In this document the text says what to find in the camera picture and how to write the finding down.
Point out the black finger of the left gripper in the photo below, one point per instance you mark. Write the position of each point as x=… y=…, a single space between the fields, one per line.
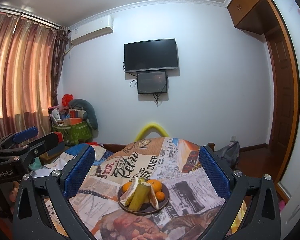
x=43 y=144

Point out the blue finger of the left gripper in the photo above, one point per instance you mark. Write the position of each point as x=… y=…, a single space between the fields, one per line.
x=25 y=135

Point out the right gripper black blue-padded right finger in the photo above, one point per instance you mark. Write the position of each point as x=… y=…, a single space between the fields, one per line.
x=251 y=208

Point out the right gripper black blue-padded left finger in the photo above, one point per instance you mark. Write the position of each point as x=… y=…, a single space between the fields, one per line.
x=31 y=219

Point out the peeled pomelo segment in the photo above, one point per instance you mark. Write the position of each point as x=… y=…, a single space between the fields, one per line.
x=128 y=195
x=151 y=198

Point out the small orange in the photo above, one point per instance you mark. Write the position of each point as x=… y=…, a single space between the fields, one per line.
x=160 y=196

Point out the red and blue box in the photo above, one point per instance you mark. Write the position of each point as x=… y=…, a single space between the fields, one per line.
x=59 y=148

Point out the green storage box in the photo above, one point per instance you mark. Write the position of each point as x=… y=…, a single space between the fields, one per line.
x=74 y=134

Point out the red plastic bag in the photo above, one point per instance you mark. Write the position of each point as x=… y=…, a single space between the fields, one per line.
x=66 y=99

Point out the pink striped curtain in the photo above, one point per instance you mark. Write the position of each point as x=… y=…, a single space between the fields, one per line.
x=31 y=56

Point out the grey backpack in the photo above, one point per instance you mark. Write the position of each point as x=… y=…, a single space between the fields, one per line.
x=230 y=154

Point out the orange with sticker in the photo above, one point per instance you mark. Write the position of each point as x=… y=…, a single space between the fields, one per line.
x=126 y=186

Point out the newspaper print blanket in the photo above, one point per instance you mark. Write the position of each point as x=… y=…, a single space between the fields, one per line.
x=175 y=162

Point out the plain orange on plate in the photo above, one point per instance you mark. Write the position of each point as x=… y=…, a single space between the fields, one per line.
x=156 y=185

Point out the dark purple round plate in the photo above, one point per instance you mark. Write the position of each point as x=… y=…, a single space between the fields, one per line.
x=147 y=208

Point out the white air conditioner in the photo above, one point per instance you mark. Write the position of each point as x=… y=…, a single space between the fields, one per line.
x=93 y=29

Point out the small wall monitor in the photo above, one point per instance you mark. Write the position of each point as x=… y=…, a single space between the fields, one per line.
x=152 y=82

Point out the large wall television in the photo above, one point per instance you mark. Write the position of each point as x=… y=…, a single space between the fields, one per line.
x=151 y=55

